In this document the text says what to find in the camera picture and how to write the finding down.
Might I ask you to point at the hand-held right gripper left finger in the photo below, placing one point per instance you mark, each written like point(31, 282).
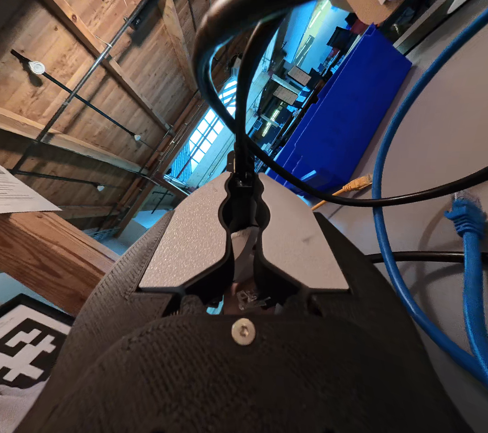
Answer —
point(190, 246)

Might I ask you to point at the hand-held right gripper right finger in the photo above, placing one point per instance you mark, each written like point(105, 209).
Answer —
point(301, 238)

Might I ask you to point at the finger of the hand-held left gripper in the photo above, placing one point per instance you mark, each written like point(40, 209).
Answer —
point(242, 250)

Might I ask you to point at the paned window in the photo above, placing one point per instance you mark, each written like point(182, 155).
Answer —
point(206, 131)

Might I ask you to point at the blue storage bin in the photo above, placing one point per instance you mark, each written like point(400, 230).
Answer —
point(343, 116)

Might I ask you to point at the brown sign board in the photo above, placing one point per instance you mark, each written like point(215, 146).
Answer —
point(285, 94)
point(299, 74)

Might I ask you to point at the printed instruction sheet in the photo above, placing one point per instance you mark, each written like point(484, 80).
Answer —
point(19, 192)

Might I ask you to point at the black track light rod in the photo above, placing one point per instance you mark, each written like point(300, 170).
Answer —
point(76, 96)

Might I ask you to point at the metal conduit pipe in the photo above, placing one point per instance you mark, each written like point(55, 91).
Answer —
point(109, 47)

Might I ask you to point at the white ceiling sensor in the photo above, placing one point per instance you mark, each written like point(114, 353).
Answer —
point(36, 67)

